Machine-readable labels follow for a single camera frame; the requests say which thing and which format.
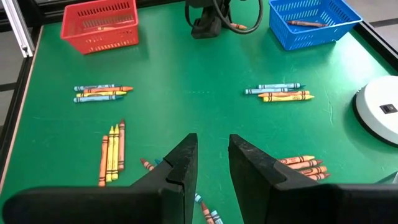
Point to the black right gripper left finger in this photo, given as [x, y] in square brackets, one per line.
[93, 205]

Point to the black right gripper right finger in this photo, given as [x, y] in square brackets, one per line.
[311, 205]

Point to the blue plastic basket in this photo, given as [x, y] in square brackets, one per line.
[311, 39]

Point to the red plastic basket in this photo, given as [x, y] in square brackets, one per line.
[102, 43]

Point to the silver aluminium profile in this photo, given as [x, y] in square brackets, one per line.
[18, 28]

